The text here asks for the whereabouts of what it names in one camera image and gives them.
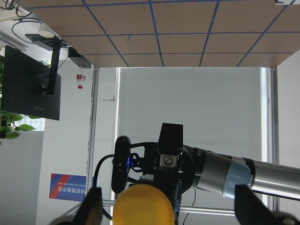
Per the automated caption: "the plastic water bottle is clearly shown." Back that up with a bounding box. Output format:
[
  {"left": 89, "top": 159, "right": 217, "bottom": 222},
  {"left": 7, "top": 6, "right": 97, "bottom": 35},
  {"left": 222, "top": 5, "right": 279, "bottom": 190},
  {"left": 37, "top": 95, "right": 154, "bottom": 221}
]
[{"left": 76, "top": 66, "right": 85, "bottom": 90}]

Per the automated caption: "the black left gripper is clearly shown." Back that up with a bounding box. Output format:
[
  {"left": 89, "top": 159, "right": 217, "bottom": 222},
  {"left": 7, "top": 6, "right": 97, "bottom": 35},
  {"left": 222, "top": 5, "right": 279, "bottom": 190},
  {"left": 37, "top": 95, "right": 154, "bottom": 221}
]
[{"left": 140, "top": 123, "right": 191, "bottom": 211}]

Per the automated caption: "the yellow push button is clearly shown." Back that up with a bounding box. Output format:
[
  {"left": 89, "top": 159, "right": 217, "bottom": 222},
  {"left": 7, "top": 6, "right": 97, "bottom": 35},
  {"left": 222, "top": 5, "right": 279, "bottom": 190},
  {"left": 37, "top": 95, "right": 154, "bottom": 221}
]
[{"left": 112, "top": 184, "right": 175, "bottom": 225}]

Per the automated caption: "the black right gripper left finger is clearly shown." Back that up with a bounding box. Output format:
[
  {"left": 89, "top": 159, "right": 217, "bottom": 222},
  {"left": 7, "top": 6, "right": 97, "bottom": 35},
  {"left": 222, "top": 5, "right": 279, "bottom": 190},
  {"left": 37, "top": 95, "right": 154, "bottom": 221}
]
[{"left": 50, "top": 187, "right": 103, "bottom": 225}]

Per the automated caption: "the brown paper table cover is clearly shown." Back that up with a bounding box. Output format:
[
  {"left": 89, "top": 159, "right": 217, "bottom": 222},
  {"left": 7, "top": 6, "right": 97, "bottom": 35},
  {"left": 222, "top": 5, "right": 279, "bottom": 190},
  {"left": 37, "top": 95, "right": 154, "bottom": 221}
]
[{"left": 20, "top": 0, "right": 300, "bottom": 67}]

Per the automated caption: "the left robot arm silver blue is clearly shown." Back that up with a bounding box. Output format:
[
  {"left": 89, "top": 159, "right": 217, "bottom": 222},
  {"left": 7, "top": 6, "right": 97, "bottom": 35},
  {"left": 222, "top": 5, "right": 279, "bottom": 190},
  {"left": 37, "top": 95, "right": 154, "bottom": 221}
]
[{"left": 139, "top": 123, "right": 300, "bottom": 213}]

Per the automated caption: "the black monitor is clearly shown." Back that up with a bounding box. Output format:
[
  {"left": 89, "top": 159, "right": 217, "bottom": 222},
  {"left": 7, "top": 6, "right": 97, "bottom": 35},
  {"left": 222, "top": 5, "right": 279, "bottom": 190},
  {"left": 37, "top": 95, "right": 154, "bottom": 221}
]
[{"left": 0, "top": 46, "right": 61, "bottom": 120}]

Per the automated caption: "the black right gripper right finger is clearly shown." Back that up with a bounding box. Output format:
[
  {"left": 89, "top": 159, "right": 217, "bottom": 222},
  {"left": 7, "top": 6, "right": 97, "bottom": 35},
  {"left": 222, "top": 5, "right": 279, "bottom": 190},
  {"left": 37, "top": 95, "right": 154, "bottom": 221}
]
[{"left": 234, "top": 185, "right": 300, "bottom": 225}]

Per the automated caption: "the blue red sign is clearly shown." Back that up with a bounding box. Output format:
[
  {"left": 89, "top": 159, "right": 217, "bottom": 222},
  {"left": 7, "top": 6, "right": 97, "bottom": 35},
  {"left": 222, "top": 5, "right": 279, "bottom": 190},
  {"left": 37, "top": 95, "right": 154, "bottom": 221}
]
[{"left": 49, "top": 173, "right": 86, "bottom": 202}]

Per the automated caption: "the white paper cup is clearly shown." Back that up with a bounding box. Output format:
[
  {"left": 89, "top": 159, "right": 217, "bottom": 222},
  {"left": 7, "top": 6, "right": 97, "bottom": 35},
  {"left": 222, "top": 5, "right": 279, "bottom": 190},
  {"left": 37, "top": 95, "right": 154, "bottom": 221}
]
[{"left": 38, "top": 22, "right": 54, "bottom": 38}]

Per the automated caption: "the green plant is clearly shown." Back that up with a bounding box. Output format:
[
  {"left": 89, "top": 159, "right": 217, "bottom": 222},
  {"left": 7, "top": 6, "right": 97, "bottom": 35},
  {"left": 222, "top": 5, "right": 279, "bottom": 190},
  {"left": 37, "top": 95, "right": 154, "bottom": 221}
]
[{"left": 0, "top": 46, "right": 42, "bottom": 146}]

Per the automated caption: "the black webcam on wrist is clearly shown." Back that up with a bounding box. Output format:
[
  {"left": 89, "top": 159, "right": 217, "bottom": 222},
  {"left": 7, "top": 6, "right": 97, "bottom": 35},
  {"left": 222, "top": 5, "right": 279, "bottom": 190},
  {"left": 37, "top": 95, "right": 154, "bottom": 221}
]
[{"left": 111, "top": 135, "right": 131, "bottom": 194}]

